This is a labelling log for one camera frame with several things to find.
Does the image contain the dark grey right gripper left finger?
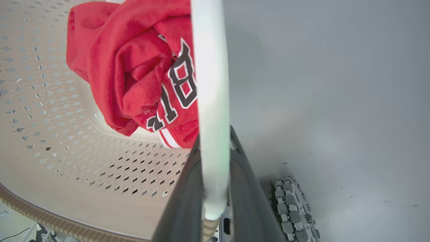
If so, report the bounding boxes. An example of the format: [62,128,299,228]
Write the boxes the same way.
[152,134,206,242]

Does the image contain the red jersey with black lettering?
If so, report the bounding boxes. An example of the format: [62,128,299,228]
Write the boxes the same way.
[66,0,199,149]

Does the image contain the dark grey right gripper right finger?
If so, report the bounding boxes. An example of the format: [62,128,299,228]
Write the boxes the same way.
[229,125,286,242]

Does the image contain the grey mecanum robot wheel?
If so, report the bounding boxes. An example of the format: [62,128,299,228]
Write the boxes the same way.
[274,176,321,242]

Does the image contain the thin black cable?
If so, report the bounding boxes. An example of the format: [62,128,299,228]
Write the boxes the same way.
[0,227,31,241]

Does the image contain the beige perforated plastic laundry basket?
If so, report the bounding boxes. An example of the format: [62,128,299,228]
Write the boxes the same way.
[0,0,231,242]

